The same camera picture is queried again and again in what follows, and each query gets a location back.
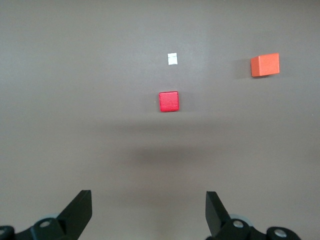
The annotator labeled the orange wooden block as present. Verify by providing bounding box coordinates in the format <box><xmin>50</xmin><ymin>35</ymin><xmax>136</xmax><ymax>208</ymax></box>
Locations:
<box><xmin>250</xmin><ymin>52</ymin><xmax>280</xmax><ymax>78</ymax></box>

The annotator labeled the red wooden block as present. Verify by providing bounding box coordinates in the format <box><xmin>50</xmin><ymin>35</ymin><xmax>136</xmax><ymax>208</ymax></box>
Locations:
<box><xmin>158</xmin><ymin>90</ymin><xmax>181</xmax><ymax>113</ymax></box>

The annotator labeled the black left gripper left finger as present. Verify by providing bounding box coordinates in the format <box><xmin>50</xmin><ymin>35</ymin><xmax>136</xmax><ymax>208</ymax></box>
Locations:
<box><xmin>0</xmin><ymin>189</ymin><xmax>93</xmax><ymax>240</ymax></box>

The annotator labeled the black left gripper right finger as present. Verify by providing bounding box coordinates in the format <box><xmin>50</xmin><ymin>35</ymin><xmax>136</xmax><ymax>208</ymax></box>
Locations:
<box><xmin>205</xmin><ymin>191</ymin><xmax>300</xmax><ymax>240</ymax></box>

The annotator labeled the small square tape patch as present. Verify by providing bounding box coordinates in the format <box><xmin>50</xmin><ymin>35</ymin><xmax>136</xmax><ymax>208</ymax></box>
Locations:
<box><xmin>167</xmin><ymin>52</ymin><xmax>179</xmax><ymax>66</ymax></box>

